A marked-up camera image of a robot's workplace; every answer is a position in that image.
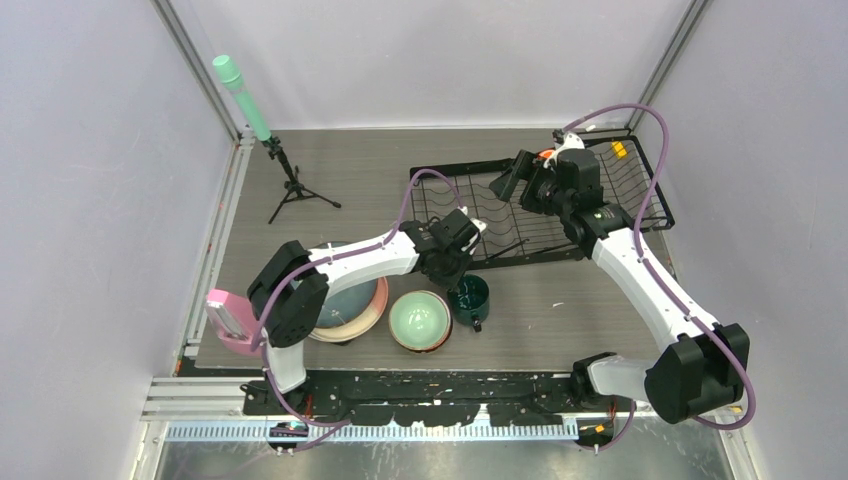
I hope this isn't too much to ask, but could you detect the blue floral plate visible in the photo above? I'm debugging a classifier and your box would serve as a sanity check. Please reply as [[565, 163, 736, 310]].
[[316, 280, 377, 329]]

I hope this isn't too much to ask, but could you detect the dark green mug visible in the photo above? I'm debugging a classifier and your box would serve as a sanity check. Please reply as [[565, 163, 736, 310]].
[[447, 274, 490, 333]]

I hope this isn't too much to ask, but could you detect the cream bowl red rim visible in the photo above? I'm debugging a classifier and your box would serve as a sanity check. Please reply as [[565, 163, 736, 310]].
[[388, 290, 454, 354]]

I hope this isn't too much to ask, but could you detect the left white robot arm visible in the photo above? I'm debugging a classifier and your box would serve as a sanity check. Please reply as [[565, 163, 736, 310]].
[[247, 207, 488, 414]]

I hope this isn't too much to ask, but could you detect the pink cream plate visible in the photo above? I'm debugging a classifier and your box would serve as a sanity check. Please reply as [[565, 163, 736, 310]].
[[309, 278, 389, 344]]

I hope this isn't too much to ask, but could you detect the aluminium frame rail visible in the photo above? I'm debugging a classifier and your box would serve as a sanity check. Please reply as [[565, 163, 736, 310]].
[[142, 370, 745, 444]]

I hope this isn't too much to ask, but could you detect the pink box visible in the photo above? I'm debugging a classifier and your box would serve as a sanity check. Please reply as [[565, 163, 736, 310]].
[[204, 289, 261, 357]]

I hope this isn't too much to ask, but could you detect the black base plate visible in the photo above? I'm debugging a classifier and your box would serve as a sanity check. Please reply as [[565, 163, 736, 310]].
[[241, 367, 639, 429]]

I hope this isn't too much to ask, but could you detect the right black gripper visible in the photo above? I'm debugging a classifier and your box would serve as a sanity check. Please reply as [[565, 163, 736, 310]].
[[489, 150, 572, 218]]

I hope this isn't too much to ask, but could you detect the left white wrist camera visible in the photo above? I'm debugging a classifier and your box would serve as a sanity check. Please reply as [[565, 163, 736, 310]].
[[458, 206, 488, 255]]

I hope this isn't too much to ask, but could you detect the yellow block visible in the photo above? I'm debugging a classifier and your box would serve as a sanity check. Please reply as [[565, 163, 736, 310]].
[[611, 141, 628, 159]]

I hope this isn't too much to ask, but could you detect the black wire dish rack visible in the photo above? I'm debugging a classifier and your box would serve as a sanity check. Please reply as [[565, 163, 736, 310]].
[[431, 158, 583, 270]]

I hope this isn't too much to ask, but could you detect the black wire rack side tray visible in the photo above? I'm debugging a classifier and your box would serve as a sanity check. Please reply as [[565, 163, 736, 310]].
[[554, 131, 675, 232]]

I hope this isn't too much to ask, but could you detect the orange mug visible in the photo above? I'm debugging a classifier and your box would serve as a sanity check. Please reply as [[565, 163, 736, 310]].
[[536, 149, 555, 161]]

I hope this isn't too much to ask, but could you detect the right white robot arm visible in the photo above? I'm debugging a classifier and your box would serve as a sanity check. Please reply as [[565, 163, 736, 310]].
[[489, 148, 756, 428]]

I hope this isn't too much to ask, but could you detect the green microphone on tripod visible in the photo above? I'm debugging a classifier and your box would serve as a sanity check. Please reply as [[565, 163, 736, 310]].
[[212, 55, 342, 225]]

